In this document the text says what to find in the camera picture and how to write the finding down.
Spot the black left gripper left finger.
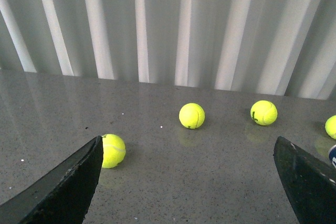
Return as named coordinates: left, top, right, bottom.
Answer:
left=1, top=136, right=103, bottom=223

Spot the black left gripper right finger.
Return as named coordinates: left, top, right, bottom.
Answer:
left=274, top=136, right=335, bottom=223

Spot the blue white tennis ball can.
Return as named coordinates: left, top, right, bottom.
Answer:
left=328, top=145, right=336, bottom=168

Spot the yellow tennis ball far right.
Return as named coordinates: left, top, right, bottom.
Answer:
left=325, top=115, right=336, bottom=139

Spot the yellow tennis ball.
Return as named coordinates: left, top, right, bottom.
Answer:
left=178, top=103, right=205, bottom=130
left=102, top=134, right=126, bottom=168
left=325, top=115, right=336, bottom=139
left=250, top=100, right=278, bottom=126

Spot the yellow tennis ball near left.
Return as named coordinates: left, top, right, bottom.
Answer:
left=102, top=134, right=126, bottom=168

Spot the yellow tennis ball centre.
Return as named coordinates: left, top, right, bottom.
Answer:
left=178, top=103, right=205, bottom=130

